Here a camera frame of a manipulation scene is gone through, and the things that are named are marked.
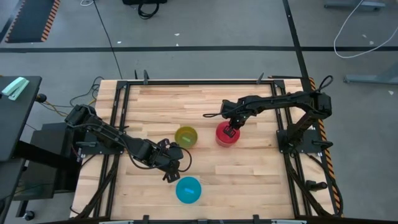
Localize grey desk foot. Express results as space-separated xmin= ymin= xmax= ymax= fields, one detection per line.
xmin=343 ymin=60 xmax=398 ymax=85
xmin=324 ymin=0 xmax=386 ymax=10

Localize black coiled cable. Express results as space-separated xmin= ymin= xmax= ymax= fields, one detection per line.
xmin=137 ymin=2 xmax=160 ymax=20

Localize black clamp handle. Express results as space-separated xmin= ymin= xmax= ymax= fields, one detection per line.
xmin=312 ymin=139 xmax=334 ymax=149
xmin=306 ymin=179 xmax=328 ymax=191

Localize green plastic bowl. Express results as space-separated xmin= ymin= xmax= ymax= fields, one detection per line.
xmin=174 ymin=126 xmax=198 ymax=149

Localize black equipment cart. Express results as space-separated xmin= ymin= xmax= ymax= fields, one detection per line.
xmin=12 ymin=123 xmax=81 ymax=200

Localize blue plastic bowl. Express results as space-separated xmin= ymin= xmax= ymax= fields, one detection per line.
xmin=175 ymin=176 xmax=202 ymax=205

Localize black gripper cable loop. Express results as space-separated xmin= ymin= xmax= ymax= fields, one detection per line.
xmin=178 ymin=146 xmax=193 ymax=172

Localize black hanging cable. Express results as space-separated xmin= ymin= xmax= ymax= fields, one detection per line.
xmin=92 ymin=0 xmax=124 ymax=80

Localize pink plastic bowl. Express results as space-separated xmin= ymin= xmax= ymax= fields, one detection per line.
xmin=216 ymin=138 xmax=240 ymax=148

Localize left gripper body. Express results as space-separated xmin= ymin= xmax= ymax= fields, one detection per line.
xmin=148 ymin=139 xmax=185 ymax=175

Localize black equipment box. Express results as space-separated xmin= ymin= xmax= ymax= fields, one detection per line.
xmin=122 ymin=0 xmax=168 ymax=6

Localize black aluminium table frame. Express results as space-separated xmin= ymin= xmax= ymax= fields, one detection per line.
xmin=70 ymin=70 xmax=345 ymax=224

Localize black mat orange edges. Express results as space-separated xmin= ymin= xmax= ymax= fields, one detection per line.
xmin=4 ymin=0 xmax=62 ymax=44

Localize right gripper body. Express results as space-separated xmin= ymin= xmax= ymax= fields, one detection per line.
xmin=221 ymin=98 xmax=249 ymax=128

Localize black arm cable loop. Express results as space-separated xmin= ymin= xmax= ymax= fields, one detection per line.
xmin=317 ymin=75 xmax=334 ymax=93

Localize mint green stapler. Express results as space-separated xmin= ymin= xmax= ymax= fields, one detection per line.
xmin=1 ymin=77 xmax=30 ymax=101

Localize black desk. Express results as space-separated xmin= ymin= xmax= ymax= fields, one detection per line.
xmin=0 ymin=75 xmax=43 ymax=162

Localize black floor cables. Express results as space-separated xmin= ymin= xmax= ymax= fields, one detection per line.
xmin=68 ymin=76 xmax=105 ymax=108

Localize long white cable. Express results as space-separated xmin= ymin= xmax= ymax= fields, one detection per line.
xmin=333 ymin=0 xmax=398 ymax=59

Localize yellow hanging cable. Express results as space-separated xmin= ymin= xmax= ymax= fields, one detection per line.
xmin=39 ymin=100 xmax=97 ymax=118

